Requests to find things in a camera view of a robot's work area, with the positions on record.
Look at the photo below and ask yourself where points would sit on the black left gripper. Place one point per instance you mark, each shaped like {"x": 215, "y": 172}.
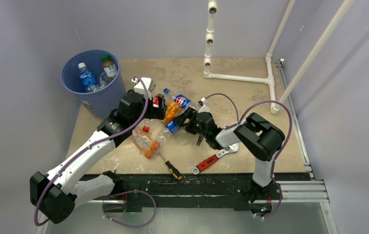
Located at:
{"x": 158, "y": 113}

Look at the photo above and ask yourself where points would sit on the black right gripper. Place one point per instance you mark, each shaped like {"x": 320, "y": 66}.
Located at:
{"x": 180, "y": 119}

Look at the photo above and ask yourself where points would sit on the orange juice bottle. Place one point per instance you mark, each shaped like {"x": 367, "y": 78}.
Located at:
{"x": 172, "y": 110}

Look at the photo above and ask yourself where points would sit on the green cap clear bottle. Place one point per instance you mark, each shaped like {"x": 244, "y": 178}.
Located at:
{"x": 109, "y": 70}

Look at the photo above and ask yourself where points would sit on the blue label bottle back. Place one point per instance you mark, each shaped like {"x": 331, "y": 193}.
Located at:
{"x": 87, "y": 78}

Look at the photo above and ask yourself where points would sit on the blue label bottle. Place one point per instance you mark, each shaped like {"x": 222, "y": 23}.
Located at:
{"x": 87, "y": 78}
{"x": 167, "y": 132}

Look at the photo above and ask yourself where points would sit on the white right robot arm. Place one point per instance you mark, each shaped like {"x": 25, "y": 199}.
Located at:
{"x": 263, "y": 139}

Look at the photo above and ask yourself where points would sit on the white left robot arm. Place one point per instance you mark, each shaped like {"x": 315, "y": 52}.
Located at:
{"x": 59, "y": 191}

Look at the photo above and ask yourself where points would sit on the blue plastic bin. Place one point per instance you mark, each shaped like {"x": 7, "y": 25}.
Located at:
{"x": 103, "y": 101}

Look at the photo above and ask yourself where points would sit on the red label clear bottle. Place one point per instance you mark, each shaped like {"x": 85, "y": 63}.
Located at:
{"x": 155, "y": 101}

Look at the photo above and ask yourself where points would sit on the pepsi label clear bottle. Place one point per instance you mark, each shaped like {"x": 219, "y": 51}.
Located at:
{"x": 181, "y": 100}

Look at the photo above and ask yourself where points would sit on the blue label bottle centre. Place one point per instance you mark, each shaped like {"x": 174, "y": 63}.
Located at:
{"x": 167, "y": 132}

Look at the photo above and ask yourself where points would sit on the crushed orange label bottle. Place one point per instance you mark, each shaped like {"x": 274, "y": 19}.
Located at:
{"x": 147, "y": 145}

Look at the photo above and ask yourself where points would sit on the yellow black screwdriver front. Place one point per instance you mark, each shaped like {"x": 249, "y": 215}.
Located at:
{"x": 173, "y": 170}

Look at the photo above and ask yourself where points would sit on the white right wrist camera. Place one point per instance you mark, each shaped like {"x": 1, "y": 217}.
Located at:
{"x": 203, "y": 106}

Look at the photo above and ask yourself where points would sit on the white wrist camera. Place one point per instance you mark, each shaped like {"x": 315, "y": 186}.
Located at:
{"x": 146, "y": 84}
{"x": 203, "y": 106}

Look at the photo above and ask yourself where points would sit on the yellow handled pliers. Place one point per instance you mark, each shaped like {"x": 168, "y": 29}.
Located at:
{"x": 199, "y": 140}

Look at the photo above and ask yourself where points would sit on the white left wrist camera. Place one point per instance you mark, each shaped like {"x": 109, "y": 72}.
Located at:
{"x": 146, "y": 84}

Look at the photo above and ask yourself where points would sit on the red handled adjustable wrench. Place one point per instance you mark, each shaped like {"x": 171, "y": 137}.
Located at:
{"x": 214, "y": 158}

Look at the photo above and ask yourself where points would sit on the black table front rail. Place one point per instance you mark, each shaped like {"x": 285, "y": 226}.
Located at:
{"x": 234, "y": 191}

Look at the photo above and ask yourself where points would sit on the aluminium side rail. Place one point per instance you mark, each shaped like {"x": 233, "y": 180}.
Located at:
{"x": 306, "y": 191}

